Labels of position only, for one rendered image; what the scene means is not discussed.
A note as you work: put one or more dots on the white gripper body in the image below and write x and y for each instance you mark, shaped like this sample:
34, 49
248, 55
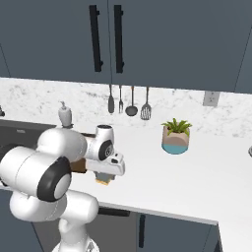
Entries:
105, 168

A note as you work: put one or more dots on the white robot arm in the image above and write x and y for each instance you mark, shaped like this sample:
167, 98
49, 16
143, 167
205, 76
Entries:
29, 170

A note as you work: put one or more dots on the yellow green sponge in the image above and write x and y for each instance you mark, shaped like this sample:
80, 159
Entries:
104, 181

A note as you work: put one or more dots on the dark hanging ladle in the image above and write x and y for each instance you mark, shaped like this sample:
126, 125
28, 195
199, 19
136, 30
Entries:
131, 110

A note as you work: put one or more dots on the grey hanging spatula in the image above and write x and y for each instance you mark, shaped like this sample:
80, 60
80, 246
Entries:
111, 103

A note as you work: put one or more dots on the grey lower panel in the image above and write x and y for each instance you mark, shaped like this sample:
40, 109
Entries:
114, 233

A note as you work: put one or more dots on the grey hanging fork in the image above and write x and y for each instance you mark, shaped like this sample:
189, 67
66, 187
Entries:
120, 104

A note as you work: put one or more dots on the white soap dispenser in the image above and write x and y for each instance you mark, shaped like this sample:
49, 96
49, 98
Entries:
65, 115

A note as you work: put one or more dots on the grey hanging slotted turner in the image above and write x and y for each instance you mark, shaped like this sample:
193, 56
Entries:
146, 111

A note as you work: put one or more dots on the green plant in pot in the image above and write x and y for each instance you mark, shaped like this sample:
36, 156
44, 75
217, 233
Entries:
176, 139

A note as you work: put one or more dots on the dark sink basin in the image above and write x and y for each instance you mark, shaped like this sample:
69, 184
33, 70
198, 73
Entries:
23, 133

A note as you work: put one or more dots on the dark blue lower door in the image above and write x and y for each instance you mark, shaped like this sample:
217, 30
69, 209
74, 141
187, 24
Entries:
177, 234
14, 229

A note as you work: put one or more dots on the dark tap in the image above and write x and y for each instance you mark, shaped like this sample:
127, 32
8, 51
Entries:
1, 112

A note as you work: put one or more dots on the dark blue cupboard door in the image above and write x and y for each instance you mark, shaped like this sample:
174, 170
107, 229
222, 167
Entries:
3, 64
245, 65
183, 42
49, 39

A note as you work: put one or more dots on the grey round object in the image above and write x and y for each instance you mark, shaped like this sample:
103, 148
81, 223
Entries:
250, 152

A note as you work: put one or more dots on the grey wall outlet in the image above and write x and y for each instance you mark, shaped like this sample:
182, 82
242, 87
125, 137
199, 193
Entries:
210, 98

